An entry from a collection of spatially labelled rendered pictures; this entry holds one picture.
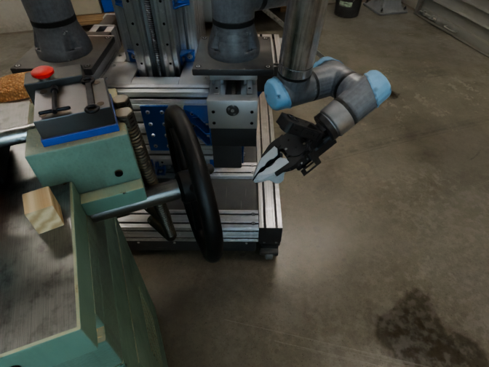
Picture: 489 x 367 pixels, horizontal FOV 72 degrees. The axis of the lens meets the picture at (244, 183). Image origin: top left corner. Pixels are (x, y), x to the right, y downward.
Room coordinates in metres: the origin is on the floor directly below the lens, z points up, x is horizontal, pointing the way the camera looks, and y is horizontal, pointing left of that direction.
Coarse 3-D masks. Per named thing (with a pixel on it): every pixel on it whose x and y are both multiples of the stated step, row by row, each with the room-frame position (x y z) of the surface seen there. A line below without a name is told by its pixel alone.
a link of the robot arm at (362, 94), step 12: (372, 72) 0.69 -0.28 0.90; (348, 84) 0.69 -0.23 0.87; (360, 84) 0.67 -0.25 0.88; (372, 84) 0.66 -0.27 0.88; (384, 84) 0.66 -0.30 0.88; (336, 96) 0.70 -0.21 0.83; (348, 96) 0.65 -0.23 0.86; (360, 96) 0.64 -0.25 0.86; (372, 96) 0.64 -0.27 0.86; (384, 96) 0.65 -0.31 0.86; (348, 108) 0.63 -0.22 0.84; (360, 108) 0.63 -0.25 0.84; (372, 108) 0.64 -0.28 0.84
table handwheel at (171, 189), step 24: (168, 120) 0.50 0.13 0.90; (168, 144) 0.54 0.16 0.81; (192, 144) 0.38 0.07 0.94; (192, 168) 0.35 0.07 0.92; (168, 192) 0.40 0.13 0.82; (192, 192) 0.39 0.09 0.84; (96, 216) 0.35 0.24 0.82; (192, 216) 0.45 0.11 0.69; (216, 216) 0.31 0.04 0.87; (216, 240) 0.30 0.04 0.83
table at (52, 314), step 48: (0, 192) 0.33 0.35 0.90; (96, 192) 0.36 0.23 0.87; (144, 192) 0.37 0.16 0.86; (0, 240) 0.25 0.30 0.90; (48, 240) 0.25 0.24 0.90; (0, 288) 0.18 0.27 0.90; (48, 288) 0.18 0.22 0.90; (0, 336) 0.13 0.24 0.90; (48, 336) 0.13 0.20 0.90; (96, 336) 0.15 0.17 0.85
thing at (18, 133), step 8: (8, 128) 0.39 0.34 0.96; (16, 128) 0.39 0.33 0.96; (24, 128) 0.40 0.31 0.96; (32, 128) 0.40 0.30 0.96; (0, 136) 0.38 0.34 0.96; (8, 136) 0.38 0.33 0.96; (16, 136) 0.39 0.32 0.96; (24, 136) 0.39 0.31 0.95; (0, 144) 0.38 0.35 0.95; (8, 144) 0.38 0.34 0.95; (16, 144) 0.39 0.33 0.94; (0, 152) 0.38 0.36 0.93; (8, 152) 0.40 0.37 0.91; (0, 160) 0.37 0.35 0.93; (8, 160) 0.39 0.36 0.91; (0, 168) 0.35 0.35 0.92; (0, 176) 0.34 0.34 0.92
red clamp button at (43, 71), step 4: (36, 68) 0.45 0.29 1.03; (40, 68) 0.45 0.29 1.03; (44, 68) 0.45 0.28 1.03; (48, 68) 0.45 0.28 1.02; (52, 68) 0.46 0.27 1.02; (32, 72) 0.44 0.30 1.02; (36, 72) 0.44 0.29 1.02; (40, 72) 0.44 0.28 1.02; (44, 72) 0.44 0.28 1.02; (48, 72) 0.44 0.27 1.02; (52, 72) 0.45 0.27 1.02; (32, 76) 0.44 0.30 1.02; (36, 76) 0.43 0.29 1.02; (40, 76) 0.44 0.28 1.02; (44, 76) 0.44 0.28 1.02; (48, 76) 0.44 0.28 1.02
